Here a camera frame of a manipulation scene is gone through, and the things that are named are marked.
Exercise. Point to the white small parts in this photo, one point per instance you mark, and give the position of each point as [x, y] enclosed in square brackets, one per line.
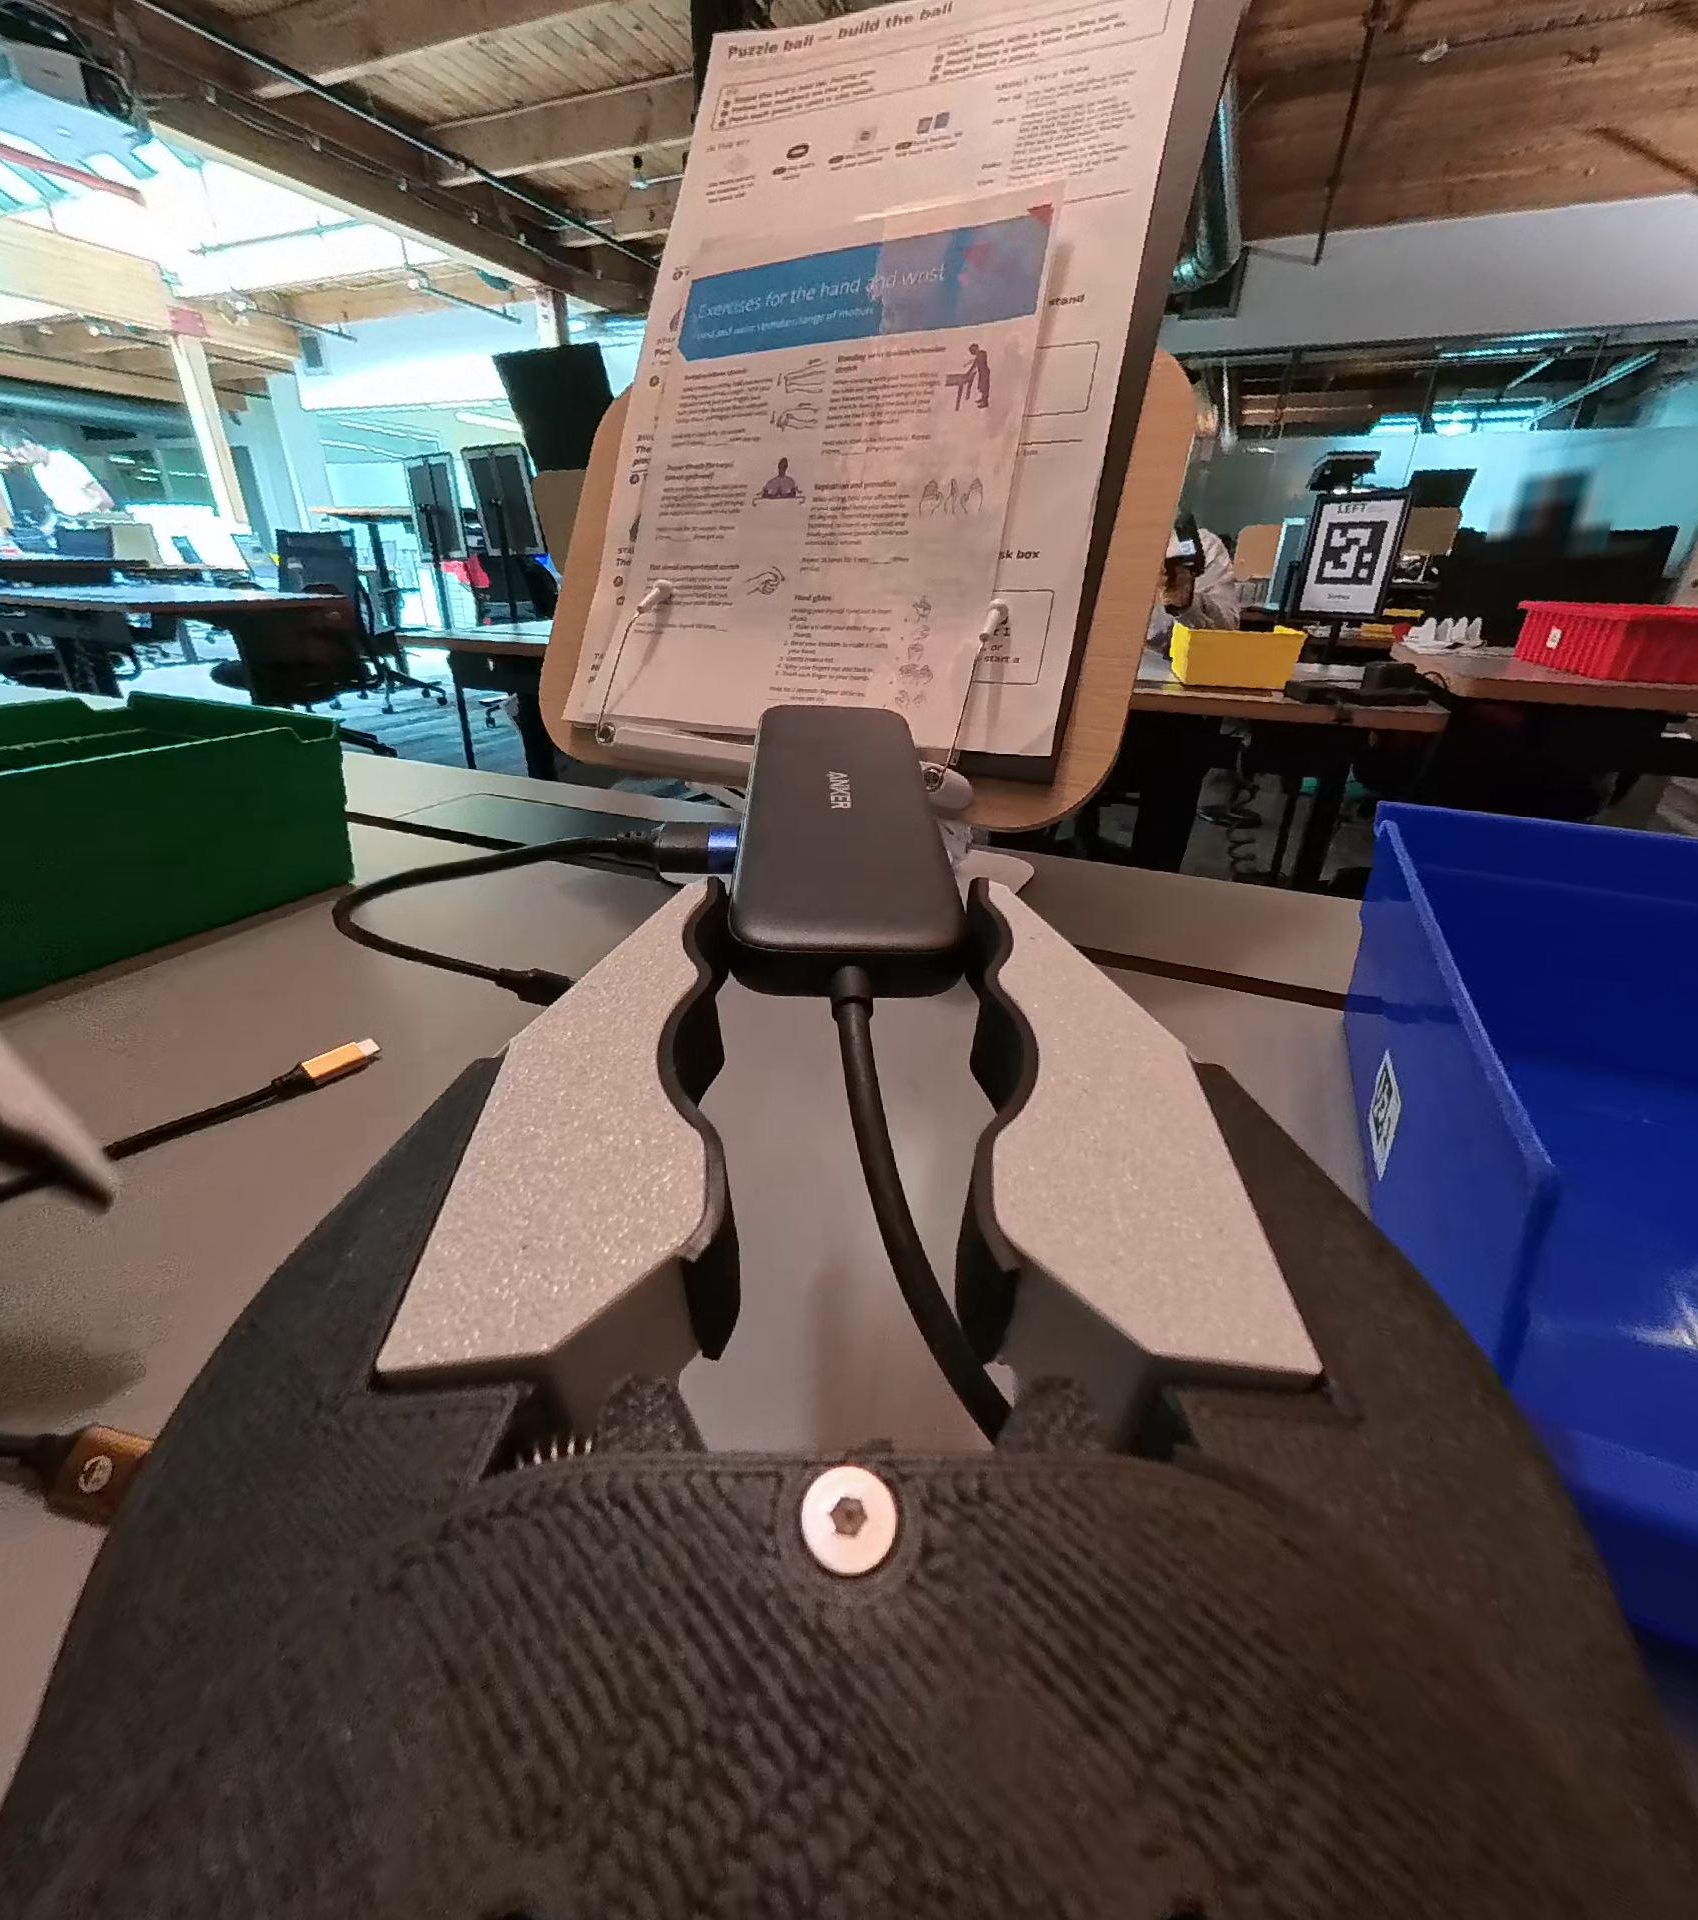
[1452, 633]

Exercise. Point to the dark long desk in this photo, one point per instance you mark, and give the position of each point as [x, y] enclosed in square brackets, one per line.
[114, 600]

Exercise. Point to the black office chair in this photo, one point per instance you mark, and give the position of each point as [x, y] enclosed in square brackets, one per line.
[325, 600]

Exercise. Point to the green plastic bin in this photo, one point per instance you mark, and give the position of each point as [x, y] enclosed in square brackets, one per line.
[114, 854]

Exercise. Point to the black usb hub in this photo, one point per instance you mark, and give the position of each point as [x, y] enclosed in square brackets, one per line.
[842, 841]

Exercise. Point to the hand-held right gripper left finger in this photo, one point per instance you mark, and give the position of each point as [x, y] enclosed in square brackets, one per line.
[549, 1200]

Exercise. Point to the black-white tag sign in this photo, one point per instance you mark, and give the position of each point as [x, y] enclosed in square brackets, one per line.
[1353, 555]

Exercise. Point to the black flat device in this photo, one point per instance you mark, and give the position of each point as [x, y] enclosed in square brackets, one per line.
[1353, 684]

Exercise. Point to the small yellow bin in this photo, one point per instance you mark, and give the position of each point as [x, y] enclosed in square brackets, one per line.
[1232, 657]

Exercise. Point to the black monitor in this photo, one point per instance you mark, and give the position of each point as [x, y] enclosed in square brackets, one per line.
[557, 405]

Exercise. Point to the red plastic bin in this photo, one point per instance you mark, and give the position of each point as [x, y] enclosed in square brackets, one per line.
[1658, 644]

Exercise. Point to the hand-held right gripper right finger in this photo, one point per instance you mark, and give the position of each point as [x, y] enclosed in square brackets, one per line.
[1142, 1200]

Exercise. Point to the wooden document stand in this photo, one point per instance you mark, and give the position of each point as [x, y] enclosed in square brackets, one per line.
[1104, 661]

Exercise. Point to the blue plastic bin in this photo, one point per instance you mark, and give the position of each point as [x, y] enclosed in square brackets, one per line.
[1658, 1200]

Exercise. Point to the white instruction sheet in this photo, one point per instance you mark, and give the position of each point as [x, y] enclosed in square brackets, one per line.
[1089, 135]

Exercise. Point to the wooden desk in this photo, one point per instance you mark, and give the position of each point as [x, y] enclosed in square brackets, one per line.
[1285, 705]

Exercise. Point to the blue-header exercise sheet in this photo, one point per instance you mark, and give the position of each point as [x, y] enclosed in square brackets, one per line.
[849, 495]

